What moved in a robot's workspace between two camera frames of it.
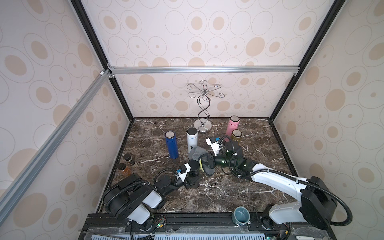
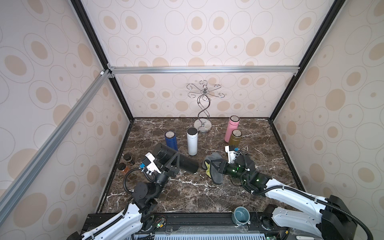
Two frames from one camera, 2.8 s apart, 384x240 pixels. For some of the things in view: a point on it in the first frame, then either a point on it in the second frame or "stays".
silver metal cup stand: x=203 y=124 stays
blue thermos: x=172 y=143 stays
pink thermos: x=234 y=121 stays
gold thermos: x=236 y=135 stays
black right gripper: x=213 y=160 → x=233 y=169
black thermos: x=193 y=181 → x=163 y=153
